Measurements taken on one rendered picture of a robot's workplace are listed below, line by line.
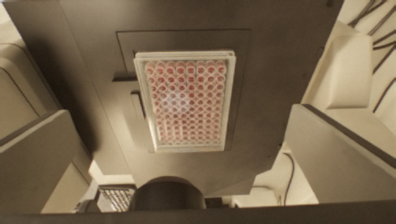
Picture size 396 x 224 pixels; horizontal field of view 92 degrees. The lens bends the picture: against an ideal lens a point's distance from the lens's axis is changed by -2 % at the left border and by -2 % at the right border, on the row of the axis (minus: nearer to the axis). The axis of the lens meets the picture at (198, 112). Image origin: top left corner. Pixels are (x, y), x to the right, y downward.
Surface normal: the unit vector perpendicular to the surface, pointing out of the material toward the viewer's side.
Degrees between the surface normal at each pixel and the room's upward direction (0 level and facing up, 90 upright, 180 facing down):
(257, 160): 0
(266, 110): 0
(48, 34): 0
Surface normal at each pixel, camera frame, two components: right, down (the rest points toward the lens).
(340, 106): 0.04, 0.66
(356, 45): 0.03, 0.05
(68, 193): 0.96, 0.19
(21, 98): 1.00, 0.03
